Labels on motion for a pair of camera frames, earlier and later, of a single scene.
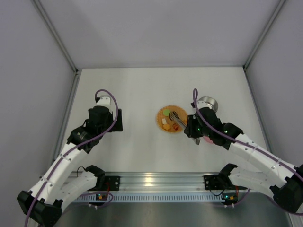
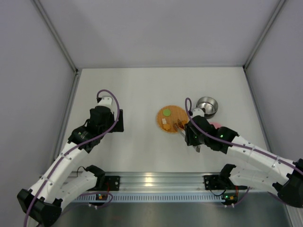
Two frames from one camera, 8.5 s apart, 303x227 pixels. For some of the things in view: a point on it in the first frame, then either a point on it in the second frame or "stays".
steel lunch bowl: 210,100 stays
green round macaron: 166,112 stays
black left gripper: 117,120 stays
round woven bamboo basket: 164,121 stays
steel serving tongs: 173,116 -> 197,147
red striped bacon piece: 175,126 -> 181,125
